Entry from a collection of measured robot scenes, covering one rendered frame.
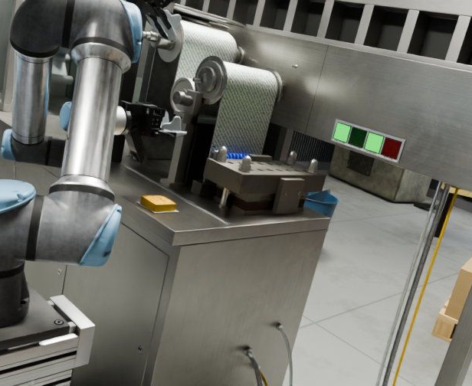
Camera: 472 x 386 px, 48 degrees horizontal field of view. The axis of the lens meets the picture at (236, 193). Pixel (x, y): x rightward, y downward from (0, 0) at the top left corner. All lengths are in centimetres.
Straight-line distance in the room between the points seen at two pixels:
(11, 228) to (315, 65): 119
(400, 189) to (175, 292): 568
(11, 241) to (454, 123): 114
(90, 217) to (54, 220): 6
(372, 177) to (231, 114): 550
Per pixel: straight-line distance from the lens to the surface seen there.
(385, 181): 697
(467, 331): 177
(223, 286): 153
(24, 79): 122
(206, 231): 139
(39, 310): 107
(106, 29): 109
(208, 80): 166
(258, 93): 174
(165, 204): 144
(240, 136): 173
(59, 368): 114
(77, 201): 95
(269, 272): 166
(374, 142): 166
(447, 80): 159
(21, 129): 132
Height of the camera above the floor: 135
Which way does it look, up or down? 14 degrees down
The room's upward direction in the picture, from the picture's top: 13 degrees clockwise
